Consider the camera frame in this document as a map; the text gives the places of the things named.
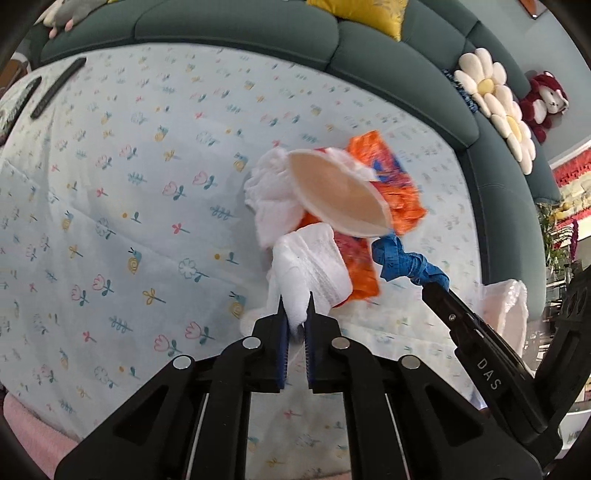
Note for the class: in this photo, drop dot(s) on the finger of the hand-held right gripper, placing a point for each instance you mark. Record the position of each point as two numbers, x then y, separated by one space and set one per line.
480 355

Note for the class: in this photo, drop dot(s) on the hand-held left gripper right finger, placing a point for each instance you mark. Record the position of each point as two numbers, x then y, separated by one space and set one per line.
310 364

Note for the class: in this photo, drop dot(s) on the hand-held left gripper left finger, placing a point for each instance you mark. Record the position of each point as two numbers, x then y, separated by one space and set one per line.
280 364

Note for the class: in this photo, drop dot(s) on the white trash bag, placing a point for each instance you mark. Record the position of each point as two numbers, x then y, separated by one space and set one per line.
505 314

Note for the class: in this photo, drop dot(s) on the white cloth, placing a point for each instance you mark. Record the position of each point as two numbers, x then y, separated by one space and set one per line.
314 267

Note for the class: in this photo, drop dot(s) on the purple orchid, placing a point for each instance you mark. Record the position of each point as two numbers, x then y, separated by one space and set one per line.
575 240

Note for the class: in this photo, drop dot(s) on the green potted plant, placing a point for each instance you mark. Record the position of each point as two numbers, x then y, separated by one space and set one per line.
554 240

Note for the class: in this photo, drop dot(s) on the beige bra cup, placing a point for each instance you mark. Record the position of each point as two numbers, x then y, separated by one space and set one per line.
337 194

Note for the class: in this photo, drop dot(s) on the orange and blue garment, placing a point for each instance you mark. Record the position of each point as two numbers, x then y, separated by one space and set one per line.
397 203

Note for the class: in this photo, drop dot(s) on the pale blue floral tablecloth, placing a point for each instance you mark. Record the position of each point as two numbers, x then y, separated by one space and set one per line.
138 230

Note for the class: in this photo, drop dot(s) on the white daisy flower cushion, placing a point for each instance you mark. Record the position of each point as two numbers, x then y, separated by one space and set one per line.
482 85
515 131

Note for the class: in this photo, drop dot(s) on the red bear plush toy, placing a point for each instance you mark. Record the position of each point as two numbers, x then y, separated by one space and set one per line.
547 104

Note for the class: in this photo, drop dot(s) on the pink fleece blanket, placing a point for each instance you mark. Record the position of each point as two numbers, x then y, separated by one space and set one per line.
27 438

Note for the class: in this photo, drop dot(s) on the blue patterned cloth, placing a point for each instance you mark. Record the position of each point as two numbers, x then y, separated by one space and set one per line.
464 92

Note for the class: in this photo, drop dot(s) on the teal fabric sofa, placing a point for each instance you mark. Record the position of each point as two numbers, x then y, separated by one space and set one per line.
258 27

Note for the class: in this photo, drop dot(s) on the black remote control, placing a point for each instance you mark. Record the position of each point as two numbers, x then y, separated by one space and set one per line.
57 87
18 108

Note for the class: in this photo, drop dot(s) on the large yellow embroidered pillow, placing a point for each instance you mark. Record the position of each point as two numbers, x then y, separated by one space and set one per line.
364 14

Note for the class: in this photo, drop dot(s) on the grey plush toy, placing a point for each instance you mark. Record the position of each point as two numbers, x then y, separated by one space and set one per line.
74 11

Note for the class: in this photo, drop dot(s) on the red wall decoration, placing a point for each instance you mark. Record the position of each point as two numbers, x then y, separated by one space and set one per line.
575 170

